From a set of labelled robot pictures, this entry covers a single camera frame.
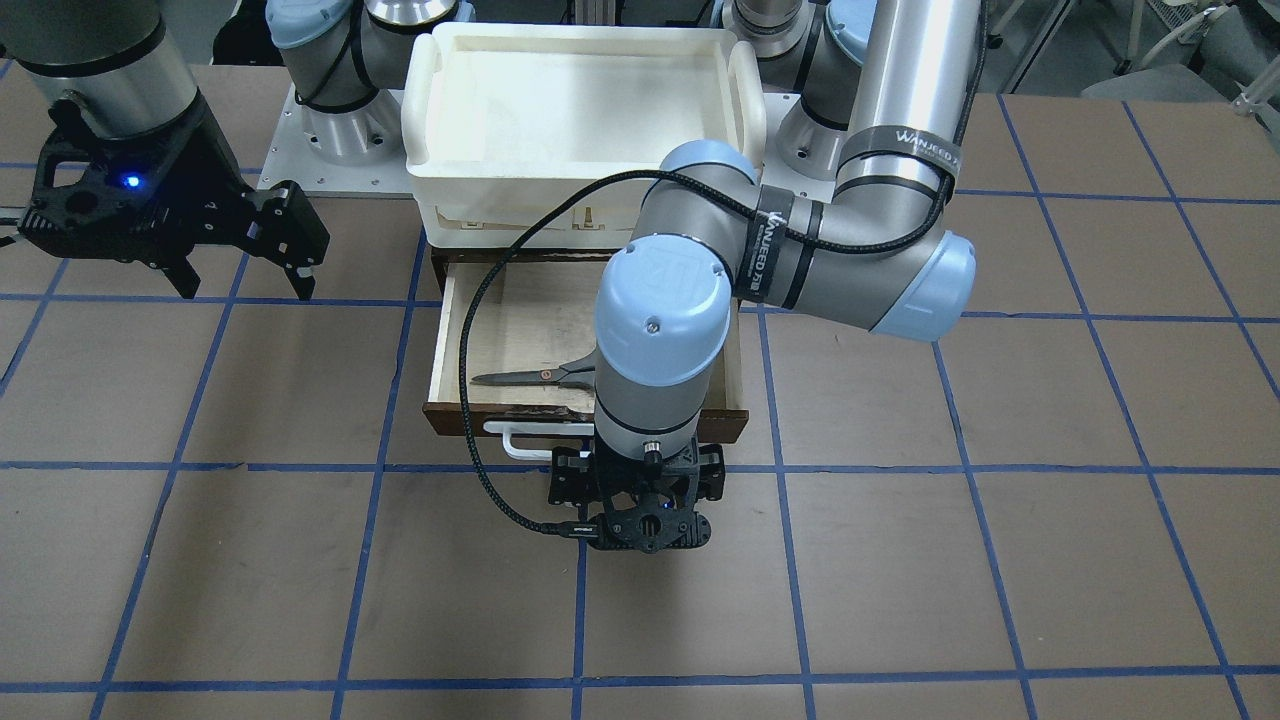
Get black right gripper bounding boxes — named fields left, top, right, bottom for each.
left=17, top=95, right=330, bottom=300

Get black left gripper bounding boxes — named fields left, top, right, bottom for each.
left=548, top=441, right=724, bottom=553

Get orange grey handled scissors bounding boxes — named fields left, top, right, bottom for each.
left=471, top=351, right=595, bottom=389

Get wooden drawer with white handle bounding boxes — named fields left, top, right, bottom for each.
left=422, top=256, right=750, bottom=445

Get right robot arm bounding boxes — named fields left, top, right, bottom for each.
left=1, top=1, right=330, bottom=300

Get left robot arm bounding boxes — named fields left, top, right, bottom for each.
left=541, top=1, right=988, bottom=553

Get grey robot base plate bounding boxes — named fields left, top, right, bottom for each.
left=257, top=87, right=412, bottom=199

